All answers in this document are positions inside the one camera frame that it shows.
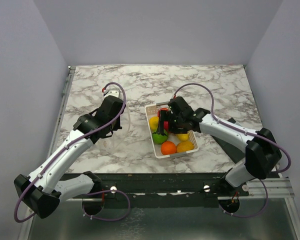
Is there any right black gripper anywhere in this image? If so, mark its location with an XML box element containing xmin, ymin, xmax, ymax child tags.
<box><xmin>156</xmin><ymin>109</ymin><xmax>188</xmax><ymax>134</ymax></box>

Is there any red toy pomegranate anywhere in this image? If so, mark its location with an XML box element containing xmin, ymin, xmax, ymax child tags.
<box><xmin>157</xmin><ymin>108</ymin><xmax>169</xmax><ymax>132</ymax></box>

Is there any white perforated plastic basket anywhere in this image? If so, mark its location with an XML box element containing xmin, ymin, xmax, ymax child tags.
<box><xmin>144</xmin><ymin>102</ymin><xmax>199</xmax><ymax>159</ymax></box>

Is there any green toy watermelon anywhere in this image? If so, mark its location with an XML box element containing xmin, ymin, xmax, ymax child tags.
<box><xmin>152</xmin><ymin>130</ymin><xmax>169</xmax><ymax>145</ymax></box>

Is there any clear zip top bag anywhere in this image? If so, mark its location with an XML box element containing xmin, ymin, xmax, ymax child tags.
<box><xmin>99</xmin><ymin>104</ymin><xmax>146</xmax><ymax>156</ymax></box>

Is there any orange toy fruit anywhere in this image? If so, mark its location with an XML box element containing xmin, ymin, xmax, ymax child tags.
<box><xmin>160</xmin><ymin>141</ymin><xmax>177</xmax><ymax>156</ymax></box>

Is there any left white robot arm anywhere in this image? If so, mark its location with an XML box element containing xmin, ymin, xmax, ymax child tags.
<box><xmin>14</xmin><ymin>95</ymin><xmax>126</xmax><ymax>223</ymax></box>

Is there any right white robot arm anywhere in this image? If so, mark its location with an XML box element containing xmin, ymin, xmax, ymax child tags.
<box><xmin>156</xmin><ymin>96</ymin><xmax>282</xmax><ymax>196</ymax></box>

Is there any yellow toy pear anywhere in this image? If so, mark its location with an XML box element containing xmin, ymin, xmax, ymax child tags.
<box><xmin>148</xmin><ymin>116</ymin><xmax>159</xmax><ymax>132</ymax></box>

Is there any yellow toy mango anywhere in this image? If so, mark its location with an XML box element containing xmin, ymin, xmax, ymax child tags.
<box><xmin>176</xmin><ymin>133</ymin><xmax>189</xmax><ymax>142</ymax></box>

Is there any yellow orange toy lemon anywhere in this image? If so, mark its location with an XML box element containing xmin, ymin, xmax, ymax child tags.
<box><xmin>176</xmin><ymin>141</ymin><xmax>195</xmax><ymax>153</ymax></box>

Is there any black cutting board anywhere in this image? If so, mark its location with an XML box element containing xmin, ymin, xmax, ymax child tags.
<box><xmin>210</xmin><ymin>120</ymin><xmax>246</xmax><ymax>164</ymax></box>

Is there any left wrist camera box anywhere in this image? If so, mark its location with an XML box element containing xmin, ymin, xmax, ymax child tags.
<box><xmin>103</xmin><ymin>88</ymin><xmax>121</xmax><ymax>99</ymax></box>

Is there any black metal base rail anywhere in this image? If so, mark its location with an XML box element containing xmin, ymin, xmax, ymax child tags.
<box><xmin>57</xmin><ymin>172</ymin><xmax>251</xmax><ymax>208</ymax></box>

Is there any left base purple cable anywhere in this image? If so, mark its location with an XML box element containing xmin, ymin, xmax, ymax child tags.
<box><xmin>81</xmin><ymin>189</ymin><xmax>131</xmax><ymax>222</ymax></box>

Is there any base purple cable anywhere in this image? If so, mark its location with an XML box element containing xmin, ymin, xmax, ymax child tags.
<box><xmin>221</xmin><ymin>178</ymin><xmax>269</xmax><ymax>218</ymax></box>
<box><xmin>81</xmin><ymin>189</ymin><xmax>131</xmax><ymax>222</ymax></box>

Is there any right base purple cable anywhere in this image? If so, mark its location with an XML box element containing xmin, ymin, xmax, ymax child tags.
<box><xmin>221</xmin><ymin>178</ymin><xmax>269</xmax><ymax>218</ymax></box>

